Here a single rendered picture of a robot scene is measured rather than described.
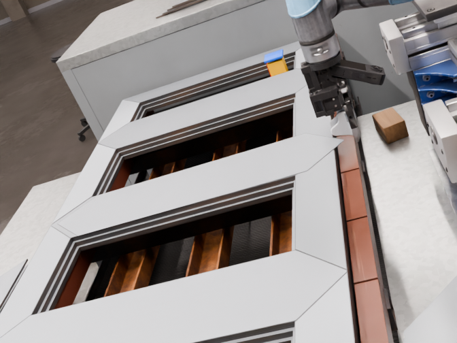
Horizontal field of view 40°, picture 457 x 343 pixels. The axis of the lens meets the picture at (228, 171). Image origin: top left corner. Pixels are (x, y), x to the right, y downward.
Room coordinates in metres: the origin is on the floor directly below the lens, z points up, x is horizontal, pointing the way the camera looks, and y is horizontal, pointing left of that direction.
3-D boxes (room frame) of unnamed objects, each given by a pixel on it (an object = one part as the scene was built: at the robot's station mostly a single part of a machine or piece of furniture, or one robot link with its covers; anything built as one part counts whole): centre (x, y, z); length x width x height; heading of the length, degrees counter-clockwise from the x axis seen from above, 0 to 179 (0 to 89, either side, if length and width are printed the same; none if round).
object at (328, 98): (1.25, -0.27, 1.00); 0.09 x 0.08 x 0.12; 73
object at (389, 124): (1.51, -0.45, 0.70); 0.10 x 0.06 x 0.05; 176
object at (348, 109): (1.22, -0.29, 0.94); 0.05 x 0.02 x 0.09; 163
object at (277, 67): (1.89, -0.27, 0.78); 0.05 x 0.05 x 0.19; 73
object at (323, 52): (1.24, -0.28, 1.08); 0.08 x 0.08 x 0.05
